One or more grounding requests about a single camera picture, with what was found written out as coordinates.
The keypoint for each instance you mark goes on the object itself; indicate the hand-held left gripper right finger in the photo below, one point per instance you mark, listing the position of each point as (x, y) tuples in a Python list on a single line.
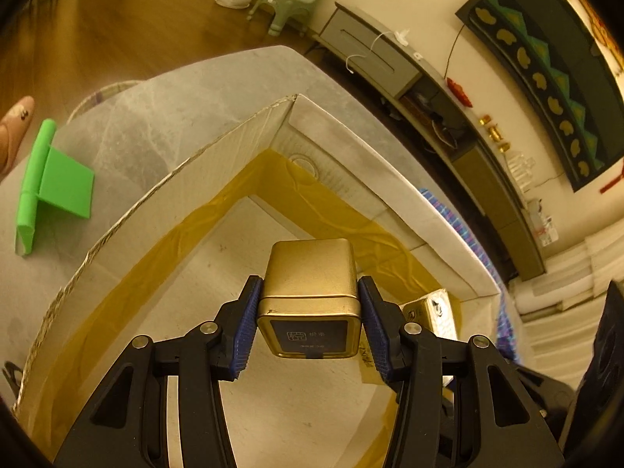
[(373, 331)]

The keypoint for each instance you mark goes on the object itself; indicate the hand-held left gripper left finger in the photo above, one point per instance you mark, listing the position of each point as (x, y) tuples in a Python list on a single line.
[(246, 331)]

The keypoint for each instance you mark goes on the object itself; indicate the gold square tin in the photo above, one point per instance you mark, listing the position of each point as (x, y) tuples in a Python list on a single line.
[(312, 273)]

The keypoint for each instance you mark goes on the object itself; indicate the white cardboard box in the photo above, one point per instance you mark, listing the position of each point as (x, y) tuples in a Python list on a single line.
[(146, 204)]

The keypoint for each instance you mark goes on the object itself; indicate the small white box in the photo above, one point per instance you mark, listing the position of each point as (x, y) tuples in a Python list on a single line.
[(434, 314)]

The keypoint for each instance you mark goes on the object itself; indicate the white foam sheets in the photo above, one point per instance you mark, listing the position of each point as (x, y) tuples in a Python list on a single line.
[(575, 278)]

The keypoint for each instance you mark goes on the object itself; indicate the blue plaid cloth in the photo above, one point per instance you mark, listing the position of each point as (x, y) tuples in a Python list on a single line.
[(468, 239)]

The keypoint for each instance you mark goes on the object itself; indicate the white pack with red label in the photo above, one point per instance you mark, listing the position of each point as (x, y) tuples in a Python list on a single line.
[(545, 226)]

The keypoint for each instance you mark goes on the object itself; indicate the clear plastic bottles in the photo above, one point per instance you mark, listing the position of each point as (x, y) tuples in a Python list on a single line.
[(521, 170)]

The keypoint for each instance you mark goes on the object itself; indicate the green plastic scraper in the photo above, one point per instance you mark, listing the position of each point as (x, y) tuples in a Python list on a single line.
[(63, 180)]

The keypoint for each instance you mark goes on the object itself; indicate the red object on cabinet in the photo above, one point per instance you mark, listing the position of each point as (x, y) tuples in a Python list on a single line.
[(459, 91)]

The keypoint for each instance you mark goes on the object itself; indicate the grey tv cabinet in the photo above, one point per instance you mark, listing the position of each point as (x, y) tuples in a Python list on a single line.
[(370, 48)]

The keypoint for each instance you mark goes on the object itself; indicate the pink slipper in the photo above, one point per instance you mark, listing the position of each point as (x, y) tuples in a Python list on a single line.
[(14, 131)]

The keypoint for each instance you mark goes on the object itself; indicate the green child chair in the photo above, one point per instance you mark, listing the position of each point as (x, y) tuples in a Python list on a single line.
[(292, 0)]

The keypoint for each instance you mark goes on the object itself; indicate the red wall hanging strip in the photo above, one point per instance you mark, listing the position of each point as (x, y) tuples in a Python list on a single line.
[(613, 179)]

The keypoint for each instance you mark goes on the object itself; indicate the black patterned wall hanging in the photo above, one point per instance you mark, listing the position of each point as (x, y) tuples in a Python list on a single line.
[(551, 48)]

